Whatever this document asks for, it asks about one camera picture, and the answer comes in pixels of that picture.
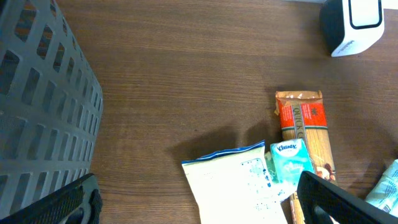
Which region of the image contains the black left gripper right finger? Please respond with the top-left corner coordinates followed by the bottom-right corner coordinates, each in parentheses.
top-left (297, 171), bottom-right (397, 224)

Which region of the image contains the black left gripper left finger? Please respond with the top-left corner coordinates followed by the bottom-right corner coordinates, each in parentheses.
top-left (1, 173), bottom-right (103, 224)

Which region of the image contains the mint green wipes pack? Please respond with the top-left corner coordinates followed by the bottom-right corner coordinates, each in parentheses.
top-left (365, 159), bottom-right (397, 217)

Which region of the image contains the teal tissue pack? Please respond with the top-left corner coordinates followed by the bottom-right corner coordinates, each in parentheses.
top-left (264, 152), bottom-right (297, 202)
top-left (271, 139), bottom-right (314, 186)

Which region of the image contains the orange spaghetti pack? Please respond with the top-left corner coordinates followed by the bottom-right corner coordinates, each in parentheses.
top-left (274, 90), bottom-right (338, 224)

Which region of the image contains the cream blue snack bag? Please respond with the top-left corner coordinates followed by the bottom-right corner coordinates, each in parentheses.
top-left (182, 141), bottom-right (287, 224)

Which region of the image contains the white barcode scanner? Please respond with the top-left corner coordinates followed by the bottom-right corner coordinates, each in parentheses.
top-left (319, 0), bottom-right (385, 57)

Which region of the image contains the dark grey plastic basket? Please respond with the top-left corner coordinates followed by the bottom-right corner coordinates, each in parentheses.
top-left (1, 0), bottom-right (104, 217)

